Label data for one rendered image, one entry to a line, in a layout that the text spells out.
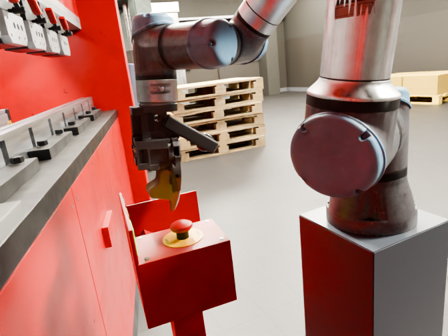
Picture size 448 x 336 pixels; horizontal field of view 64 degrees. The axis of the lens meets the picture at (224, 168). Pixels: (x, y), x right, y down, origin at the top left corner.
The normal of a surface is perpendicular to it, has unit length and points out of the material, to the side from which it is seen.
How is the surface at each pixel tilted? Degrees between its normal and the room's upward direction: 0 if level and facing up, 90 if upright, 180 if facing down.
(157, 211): 90
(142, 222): 90
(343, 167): 98
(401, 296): 90
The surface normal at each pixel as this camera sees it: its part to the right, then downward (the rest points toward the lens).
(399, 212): 0.22, -0.06
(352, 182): -0.57, 0.39
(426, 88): -0.84, 0.24
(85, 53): 0.20, 0.25
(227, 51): 0.83, 0.11
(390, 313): 0.44, 0.20
